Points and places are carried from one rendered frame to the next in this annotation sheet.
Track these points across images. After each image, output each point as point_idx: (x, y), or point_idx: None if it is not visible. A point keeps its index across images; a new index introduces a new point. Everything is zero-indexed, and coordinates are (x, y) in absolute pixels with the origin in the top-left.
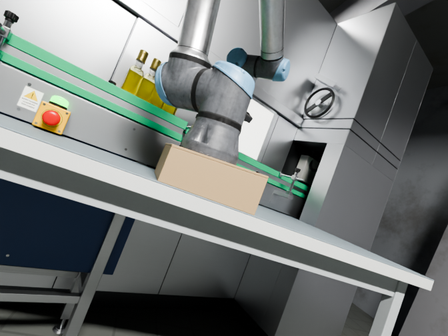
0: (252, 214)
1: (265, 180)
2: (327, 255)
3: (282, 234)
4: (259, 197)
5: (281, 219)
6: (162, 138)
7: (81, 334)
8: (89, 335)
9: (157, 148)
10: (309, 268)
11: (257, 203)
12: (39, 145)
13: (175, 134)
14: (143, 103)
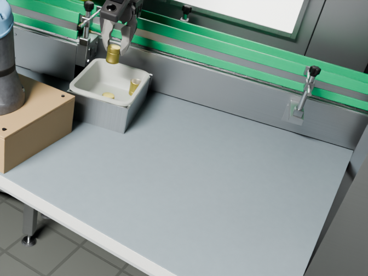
0: (1, 172)
1: (2, 141)
2: (86, 235)
3: (31, 199)
4: (1, 156)
5: (126, 172)
6: (48, 40)
7: (61, 225)
8: (67, 228)
9: (46, 53)
10: (97, 242)
11: (1, 162)
12: None
13: (66, 32)
14: (19, 0)
